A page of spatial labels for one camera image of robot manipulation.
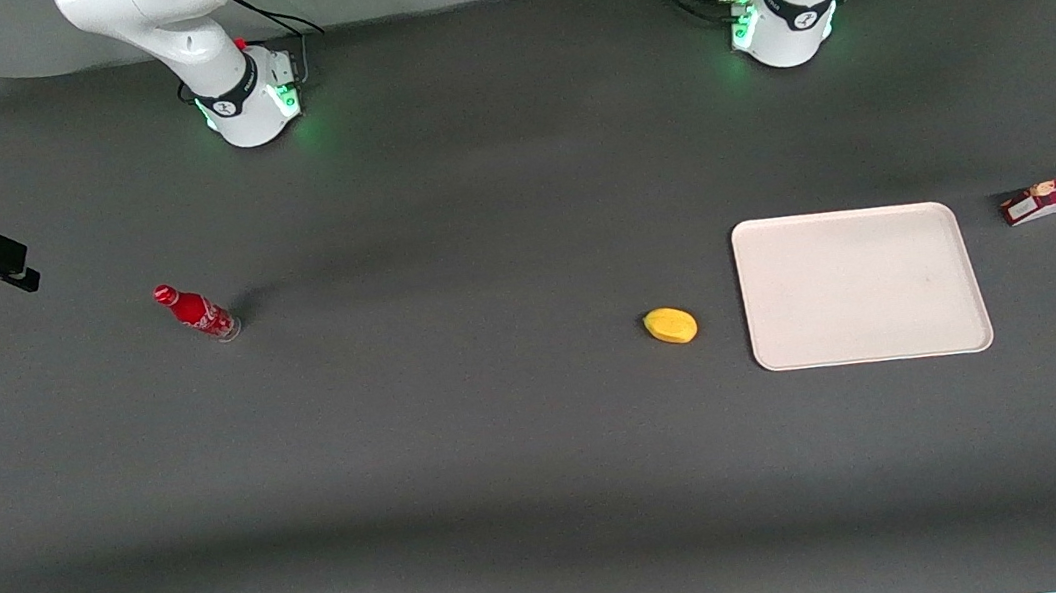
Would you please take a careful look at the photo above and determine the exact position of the white rectangular tray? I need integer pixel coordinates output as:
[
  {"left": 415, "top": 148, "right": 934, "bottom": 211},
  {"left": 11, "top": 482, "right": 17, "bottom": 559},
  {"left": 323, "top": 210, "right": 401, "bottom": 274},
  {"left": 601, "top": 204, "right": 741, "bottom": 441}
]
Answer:
[{"left": 729, "top": 192, "right": 997, "bottom": 381}]

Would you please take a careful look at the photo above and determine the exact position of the red cola bottle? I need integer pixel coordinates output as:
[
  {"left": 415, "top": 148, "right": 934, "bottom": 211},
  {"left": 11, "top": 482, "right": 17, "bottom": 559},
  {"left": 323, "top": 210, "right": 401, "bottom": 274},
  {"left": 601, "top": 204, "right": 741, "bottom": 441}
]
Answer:
[{"left": 151, "top": 275, "right": 245, "bottom": 352}]

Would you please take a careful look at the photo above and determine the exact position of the dark grey table mat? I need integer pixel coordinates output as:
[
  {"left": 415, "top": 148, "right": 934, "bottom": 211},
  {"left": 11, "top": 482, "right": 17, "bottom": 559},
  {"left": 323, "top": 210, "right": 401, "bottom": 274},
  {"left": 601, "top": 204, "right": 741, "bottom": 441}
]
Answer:
[{"left": 0, "top": 0, "right": 1056, "bottom": 593}]

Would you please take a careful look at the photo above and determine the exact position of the yellow lemon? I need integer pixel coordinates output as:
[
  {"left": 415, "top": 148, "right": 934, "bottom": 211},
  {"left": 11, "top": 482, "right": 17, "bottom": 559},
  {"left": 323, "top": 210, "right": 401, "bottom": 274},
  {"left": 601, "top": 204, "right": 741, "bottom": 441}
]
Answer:
[{"left": 641, "top": 303, "right": 702, "bottom": 350}]

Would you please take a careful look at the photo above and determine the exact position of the black right arm base cable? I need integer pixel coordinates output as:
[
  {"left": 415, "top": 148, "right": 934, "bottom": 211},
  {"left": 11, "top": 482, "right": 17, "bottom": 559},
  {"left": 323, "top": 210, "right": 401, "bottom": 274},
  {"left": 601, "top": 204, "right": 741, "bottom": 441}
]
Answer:
[{"left": 229, "top": 0, "right": 332, "bottom": 93}]

